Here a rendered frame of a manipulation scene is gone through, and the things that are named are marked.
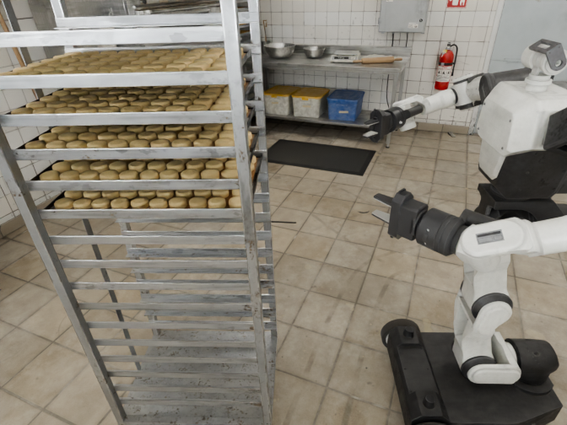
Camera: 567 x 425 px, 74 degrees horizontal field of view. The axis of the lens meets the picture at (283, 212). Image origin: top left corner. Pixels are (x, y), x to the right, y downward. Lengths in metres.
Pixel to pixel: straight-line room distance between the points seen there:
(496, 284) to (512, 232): 0.75
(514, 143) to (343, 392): 1.35
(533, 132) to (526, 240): 0.43
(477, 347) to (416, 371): 0.29
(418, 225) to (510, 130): 0.43
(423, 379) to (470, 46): 3.92
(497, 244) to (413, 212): 0.18
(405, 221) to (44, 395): 1.94
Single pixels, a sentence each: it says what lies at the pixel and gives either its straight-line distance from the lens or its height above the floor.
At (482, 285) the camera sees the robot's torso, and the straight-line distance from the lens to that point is 1.55.
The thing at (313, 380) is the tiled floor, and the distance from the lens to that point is 2.04.
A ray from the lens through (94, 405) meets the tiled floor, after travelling 2.20.
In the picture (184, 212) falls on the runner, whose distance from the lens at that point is 1.08.
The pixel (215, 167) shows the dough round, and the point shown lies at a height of 1.24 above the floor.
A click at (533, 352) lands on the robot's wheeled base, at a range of 1.95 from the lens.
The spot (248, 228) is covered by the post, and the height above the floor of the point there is 1.11.
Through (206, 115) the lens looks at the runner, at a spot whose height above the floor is 1.41.
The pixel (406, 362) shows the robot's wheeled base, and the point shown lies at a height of 0.19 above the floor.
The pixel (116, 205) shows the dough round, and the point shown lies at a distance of 1.18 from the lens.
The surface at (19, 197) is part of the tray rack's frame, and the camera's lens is 1.23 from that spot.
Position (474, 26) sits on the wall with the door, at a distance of 5.01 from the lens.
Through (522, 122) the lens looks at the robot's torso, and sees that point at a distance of 1.18.
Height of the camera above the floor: 1.68
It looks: 31 degrees down
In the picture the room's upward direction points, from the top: 2 degrees counter-clockwise
